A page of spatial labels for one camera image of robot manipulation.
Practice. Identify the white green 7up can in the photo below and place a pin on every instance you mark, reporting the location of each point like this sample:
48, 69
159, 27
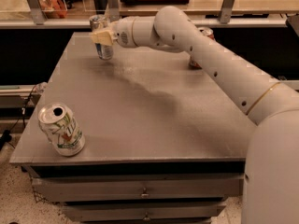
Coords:
57, 122

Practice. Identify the silver blue redbull can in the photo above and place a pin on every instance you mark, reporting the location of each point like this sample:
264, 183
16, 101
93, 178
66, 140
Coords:
101, 37

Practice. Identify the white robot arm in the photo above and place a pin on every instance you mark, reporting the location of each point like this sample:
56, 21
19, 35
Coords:
271, 186

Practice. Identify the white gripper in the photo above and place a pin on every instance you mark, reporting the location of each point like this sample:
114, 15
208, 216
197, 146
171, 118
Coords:
123, 32

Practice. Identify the orange plastic bag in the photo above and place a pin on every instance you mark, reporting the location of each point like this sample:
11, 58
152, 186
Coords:
55, 8

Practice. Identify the grey upper drawer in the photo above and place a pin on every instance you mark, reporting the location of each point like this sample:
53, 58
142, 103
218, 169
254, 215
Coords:
138, 187

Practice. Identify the grey drawer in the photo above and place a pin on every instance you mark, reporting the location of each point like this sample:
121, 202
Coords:
142, 211
138, 187

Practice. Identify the grey lower drawer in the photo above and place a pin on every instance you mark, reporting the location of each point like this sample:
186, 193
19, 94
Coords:
142, 211

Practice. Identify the grey metal rail frame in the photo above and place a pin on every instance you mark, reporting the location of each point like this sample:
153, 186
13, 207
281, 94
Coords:
16, 14

